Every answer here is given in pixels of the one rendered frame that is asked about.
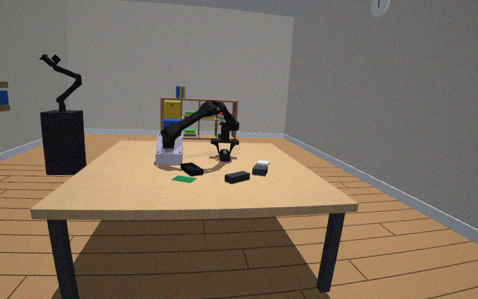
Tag green rectangular block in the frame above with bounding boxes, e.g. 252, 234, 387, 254
171, 176, 196, 183

